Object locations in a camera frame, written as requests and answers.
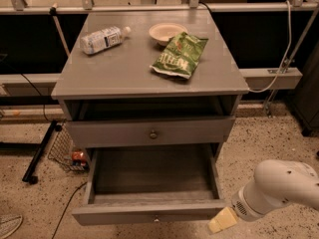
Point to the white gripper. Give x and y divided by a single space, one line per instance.
243 207

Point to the grey drawer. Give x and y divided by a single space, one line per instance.
141 132
149 184

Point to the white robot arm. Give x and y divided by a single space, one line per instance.
275 184

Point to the grey wooden drawer cabinet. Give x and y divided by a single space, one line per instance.
118 84

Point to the dark cabinet at right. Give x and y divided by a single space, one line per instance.
305 99

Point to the orange can in basket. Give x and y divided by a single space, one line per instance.
78 156

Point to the green snack bag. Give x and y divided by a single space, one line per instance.
181 56

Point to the white ceramic bowl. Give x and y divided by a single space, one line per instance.
163 32

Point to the black metal stand leg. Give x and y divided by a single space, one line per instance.
29 176

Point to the clear plastic water bottle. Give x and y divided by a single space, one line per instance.
104 39

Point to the wooden stick with black tip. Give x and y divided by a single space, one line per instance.
53 13

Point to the wire mesh basket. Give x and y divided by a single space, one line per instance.
61 149

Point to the metal frame rail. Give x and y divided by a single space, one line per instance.
133 8

